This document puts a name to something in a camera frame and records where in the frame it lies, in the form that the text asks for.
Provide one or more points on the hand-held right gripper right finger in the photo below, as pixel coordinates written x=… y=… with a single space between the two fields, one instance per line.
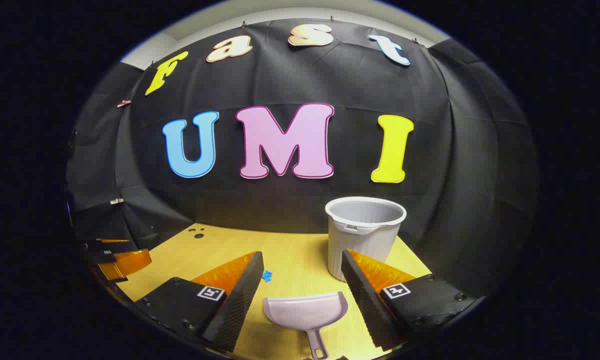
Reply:
x=367 y=300

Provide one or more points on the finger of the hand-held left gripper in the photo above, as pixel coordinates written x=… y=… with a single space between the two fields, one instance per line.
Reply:
x=105 y=245
x=130 y=261

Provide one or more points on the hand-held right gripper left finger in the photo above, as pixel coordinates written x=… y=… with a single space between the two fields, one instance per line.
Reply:
x=230 y=310

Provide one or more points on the blue paper trash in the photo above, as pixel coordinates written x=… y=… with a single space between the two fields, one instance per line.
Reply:
x=266 y=275

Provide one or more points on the white ribbed garbage bin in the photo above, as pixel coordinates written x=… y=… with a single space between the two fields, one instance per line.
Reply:
x=360 y=240

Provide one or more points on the lilac plastic dustpan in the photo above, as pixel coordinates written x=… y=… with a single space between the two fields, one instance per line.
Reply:
x=305 y=310

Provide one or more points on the yellow wooden desktop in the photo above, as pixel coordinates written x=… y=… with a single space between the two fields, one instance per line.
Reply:
x=290 y=255

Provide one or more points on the small pink clip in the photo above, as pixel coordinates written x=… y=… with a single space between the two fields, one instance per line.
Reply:
x=124 y=103

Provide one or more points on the black backdrop cloth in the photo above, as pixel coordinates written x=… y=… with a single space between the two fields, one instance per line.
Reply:
x=330 y=80

